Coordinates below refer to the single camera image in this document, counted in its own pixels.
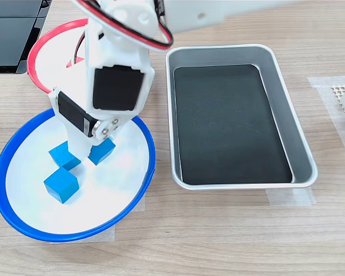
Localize black electronic device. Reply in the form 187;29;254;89
0;0;54;75

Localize blue-rimmed white plate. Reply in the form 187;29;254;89
0;107;156;243

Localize red-rimmed white plate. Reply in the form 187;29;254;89
26;18;89;95

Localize pale perforated base plate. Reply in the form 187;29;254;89
330;83;345;135

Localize red and black cable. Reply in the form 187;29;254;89
71;0;174;67

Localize translucent tape piece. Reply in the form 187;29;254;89
266;187;317;207
306;75;345;168
131;194;146;213

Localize black mat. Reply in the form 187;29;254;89
174;64;293;185

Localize steel tray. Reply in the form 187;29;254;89
165;43;319;191

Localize blue cube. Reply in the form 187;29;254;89
48;140;83;171
43;167;81;205
87;137;117;166

